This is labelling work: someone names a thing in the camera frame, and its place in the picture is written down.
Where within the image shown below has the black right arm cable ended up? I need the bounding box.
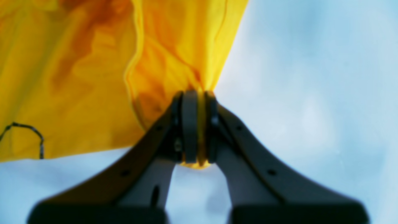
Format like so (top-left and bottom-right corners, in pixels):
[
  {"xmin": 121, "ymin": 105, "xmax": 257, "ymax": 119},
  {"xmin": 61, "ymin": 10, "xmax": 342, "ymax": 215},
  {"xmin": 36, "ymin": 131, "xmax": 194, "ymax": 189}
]
[{"xmin": 0, "ymin": 122, "xmax": 45, "ymax": 160}]

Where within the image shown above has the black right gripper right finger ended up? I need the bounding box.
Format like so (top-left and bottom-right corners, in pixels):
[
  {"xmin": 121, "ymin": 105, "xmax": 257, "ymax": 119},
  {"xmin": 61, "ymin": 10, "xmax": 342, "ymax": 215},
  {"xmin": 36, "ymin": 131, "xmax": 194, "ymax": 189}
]
[{"xmin": 204, "ymin": 91, "xmax": 369, "ymax": 224}]

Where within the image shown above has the orange t-shirt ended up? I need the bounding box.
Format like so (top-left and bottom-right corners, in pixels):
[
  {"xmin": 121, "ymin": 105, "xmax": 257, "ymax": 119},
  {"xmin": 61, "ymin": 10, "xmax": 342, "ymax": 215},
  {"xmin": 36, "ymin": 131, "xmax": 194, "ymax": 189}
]
[{"xmin": 0, "ymin": 0, "xmax": 248, "ymax": 162}]

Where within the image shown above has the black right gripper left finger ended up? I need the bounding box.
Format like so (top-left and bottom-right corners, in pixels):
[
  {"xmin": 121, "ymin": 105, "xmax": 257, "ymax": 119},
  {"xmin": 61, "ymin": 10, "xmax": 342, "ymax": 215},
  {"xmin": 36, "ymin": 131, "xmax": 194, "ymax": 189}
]
[{"xmin": 28, "ymin": 91, "xmax": 198, "ymax": 224}]

